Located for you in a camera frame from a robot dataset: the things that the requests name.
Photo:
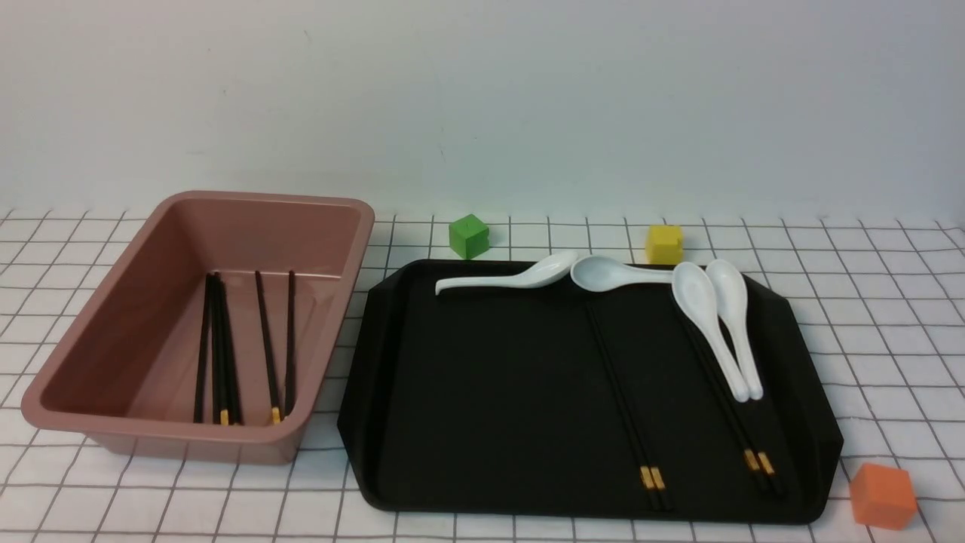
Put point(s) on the black gold-band chopstick tray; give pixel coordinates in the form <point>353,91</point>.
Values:
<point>664,499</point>
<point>777,486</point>
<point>629,425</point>
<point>724,399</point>

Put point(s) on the green cube block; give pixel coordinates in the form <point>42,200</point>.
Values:
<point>469,237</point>

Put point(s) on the white spoon far left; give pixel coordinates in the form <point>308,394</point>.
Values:
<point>549,270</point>

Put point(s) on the white spoon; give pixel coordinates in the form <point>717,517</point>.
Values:
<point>549,270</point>
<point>599,274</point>
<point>695,296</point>
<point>732,305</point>

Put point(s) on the white spoon centre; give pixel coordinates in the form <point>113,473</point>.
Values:
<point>599,274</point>

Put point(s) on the black plastic tray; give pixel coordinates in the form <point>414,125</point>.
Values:
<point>495,401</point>

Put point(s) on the yellow cube block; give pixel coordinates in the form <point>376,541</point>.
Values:
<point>664,245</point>

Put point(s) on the white spoon front right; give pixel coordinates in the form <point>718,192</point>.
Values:
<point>695,296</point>

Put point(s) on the black chopstick bin far right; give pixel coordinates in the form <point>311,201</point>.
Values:
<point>290,377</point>

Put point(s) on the white spoon far right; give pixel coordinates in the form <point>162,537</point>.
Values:
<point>732,305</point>

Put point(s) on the black gold-band chopstick bin right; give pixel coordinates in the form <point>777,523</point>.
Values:
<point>268,350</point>

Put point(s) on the black gold-band chopstick bin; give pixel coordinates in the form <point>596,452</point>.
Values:
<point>220,403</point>
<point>268,350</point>

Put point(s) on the pink plastic bin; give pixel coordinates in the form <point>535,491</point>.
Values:
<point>124,372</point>

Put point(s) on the black chopstick bin far left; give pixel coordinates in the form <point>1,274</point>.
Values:
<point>201,369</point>

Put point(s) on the orange cube block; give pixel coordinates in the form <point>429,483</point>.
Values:
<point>882,496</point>

